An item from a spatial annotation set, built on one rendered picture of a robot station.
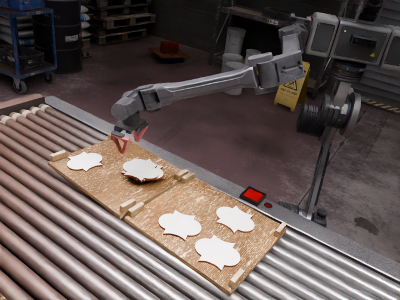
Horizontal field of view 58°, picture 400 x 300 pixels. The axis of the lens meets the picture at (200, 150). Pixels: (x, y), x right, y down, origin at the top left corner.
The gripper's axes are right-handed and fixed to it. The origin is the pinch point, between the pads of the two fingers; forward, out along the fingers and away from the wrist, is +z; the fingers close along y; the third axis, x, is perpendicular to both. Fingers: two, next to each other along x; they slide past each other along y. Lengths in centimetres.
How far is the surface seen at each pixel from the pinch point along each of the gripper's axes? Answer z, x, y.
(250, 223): 11, -49, -3
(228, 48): 77, 104, 449
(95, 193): 12.5, 2.7, -15.7
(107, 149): 12.8, 16.2, 9.9
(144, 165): 8.2, -5.4, 2.7
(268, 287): 14, -61, -22
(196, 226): 11.2, -33.9, -13.5
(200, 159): 107, 27, 170
